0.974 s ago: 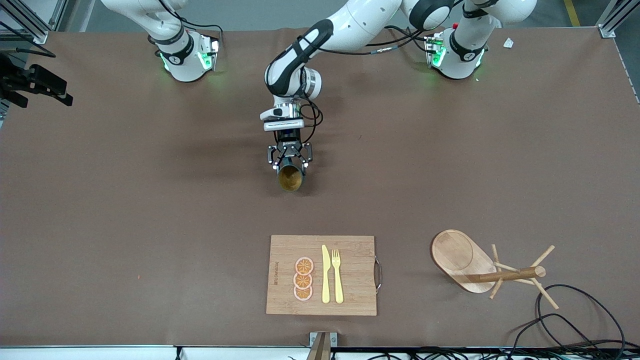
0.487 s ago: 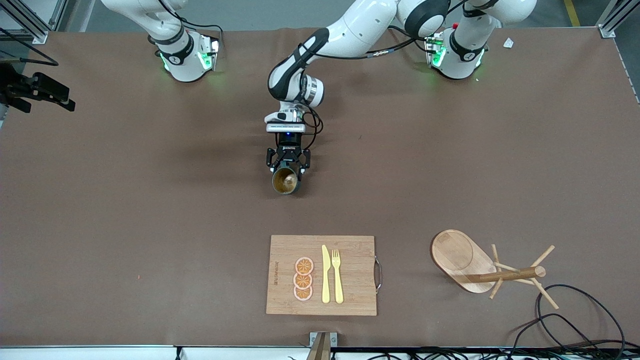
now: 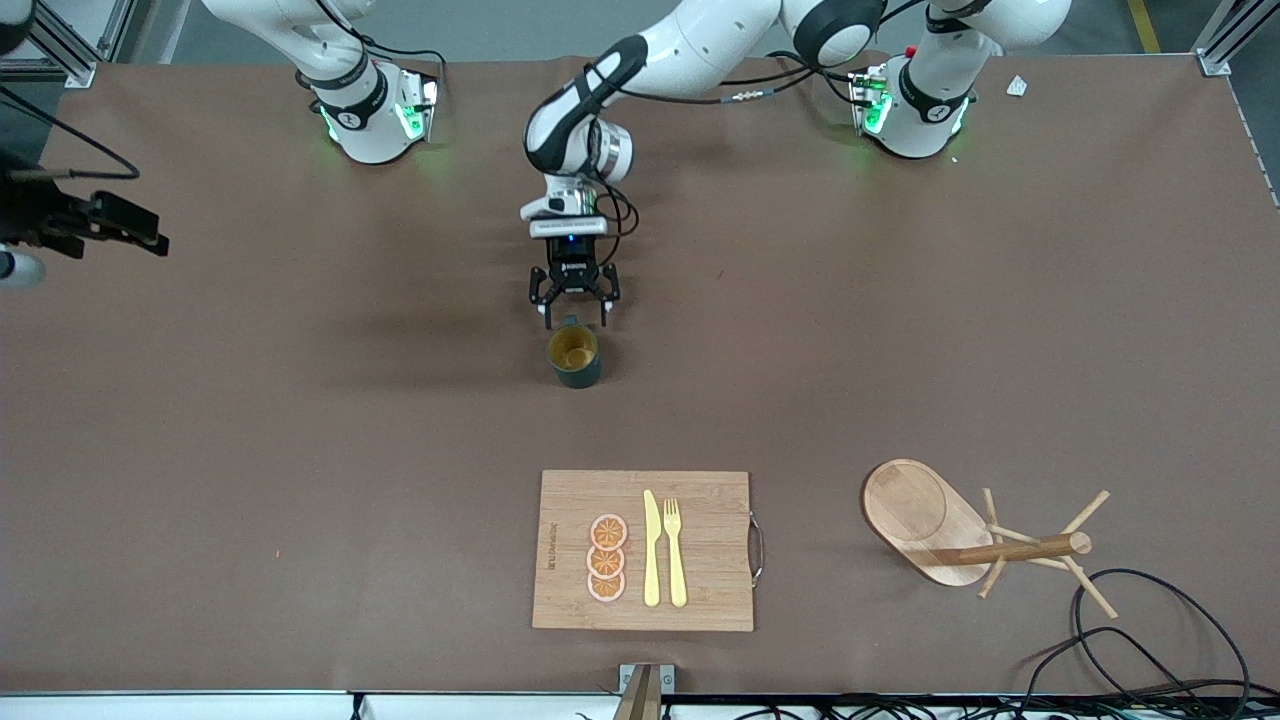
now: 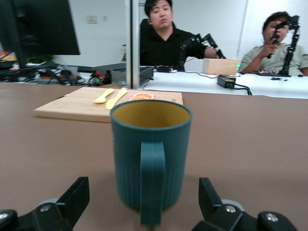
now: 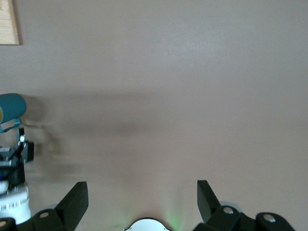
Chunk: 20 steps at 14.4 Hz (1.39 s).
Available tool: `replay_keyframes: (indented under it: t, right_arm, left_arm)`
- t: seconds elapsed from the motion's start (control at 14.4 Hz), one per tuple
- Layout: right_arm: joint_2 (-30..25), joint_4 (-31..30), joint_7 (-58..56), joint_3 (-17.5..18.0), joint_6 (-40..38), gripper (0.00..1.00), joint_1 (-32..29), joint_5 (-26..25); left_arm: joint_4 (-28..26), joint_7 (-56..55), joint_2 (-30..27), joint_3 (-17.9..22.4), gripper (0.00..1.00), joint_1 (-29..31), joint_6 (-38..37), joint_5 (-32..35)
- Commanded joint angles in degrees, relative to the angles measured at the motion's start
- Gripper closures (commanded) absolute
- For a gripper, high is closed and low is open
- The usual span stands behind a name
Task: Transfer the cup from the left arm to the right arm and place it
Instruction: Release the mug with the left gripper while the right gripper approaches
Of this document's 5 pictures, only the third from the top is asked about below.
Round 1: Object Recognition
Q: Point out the dark teal ribbed cup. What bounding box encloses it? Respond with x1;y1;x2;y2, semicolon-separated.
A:
546;315;604;390

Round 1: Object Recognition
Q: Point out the brown table cover mat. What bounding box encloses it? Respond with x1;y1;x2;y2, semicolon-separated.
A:
0;50;1280;696

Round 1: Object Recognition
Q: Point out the yellow plastic knife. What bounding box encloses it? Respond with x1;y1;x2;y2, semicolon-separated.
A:
642;489;663;608

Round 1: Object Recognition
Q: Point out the yellow plastic fork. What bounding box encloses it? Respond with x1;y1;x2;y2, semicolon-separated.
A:
663;498;689;609

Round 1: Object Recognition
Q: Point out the wooden mug tree stand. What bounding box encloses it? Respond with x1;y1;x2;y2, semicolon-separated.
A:
862;458;1119;619

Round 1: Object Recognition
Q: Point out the brown slanted bar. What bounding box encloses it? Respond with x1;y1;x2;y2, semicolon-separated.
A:
612;665;663;720

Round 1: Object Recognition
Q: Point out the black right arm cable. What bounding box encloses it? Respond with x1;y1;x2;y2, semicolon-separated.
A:
0;85;141;183

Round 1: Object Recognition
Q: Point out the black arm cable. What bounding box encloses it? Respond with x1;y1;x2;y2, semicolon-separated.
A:
0;85;141;183
583;45;906;241

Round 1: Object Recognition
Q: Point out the aluminium frame profile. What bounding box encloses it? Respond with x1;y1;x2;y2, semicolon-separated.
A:
1192;0;1280;76
30;0;136;89

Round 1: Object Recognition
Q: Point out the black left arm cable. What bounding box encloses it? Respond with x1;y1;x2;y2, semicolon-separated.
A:
583;45;906;241

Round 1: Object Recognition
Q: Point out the black base cable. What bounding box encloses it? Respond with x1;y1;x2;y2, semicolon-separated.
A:
765;50;863;106
355;35;448;96

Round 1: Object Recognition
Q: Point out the bamboo cutting board metal handle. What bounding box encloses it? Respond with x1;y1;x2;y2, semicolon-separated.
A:
531;470;766;633

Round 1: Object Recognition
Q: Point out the grey metal bracket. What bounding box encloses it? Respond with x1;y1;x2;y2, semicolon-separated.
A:
618;663;676;696

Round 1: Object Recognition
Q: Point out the black thin table cable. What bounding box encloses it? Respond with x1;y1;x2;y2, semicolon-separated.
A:
1020;625;1201;706

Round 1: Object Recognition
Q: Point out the black looped table cable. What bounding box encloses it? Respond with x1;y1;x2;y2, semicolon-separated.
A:
1072;568;1253;701

